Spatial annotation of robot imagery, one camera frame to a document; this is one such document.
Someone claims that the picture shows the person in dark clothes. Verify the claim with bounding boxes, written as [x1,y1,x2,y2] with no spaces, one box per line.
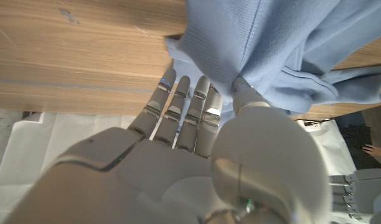
[335,104,381,170]

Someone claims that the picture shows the blue hoodie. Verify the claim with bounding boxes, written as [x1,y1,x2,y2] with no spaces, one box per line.
[164,0,381,124]

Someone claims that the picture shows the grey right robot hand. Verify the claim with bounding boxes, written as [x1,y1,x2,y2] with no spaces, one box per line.
[3,68,334,224]

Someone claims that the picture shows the black power strip cord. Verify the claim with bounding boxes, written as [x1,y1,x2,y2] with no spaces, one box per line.
[294,117,335,127]

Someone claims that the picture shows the white creased backdrop sheet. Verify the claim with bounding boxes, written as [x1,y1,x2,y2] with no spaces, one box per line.
[0,111,357,224]

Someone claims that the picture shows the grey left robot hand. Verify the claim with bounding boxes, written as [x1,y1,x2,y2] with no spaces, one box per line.
[329,167,381,224]

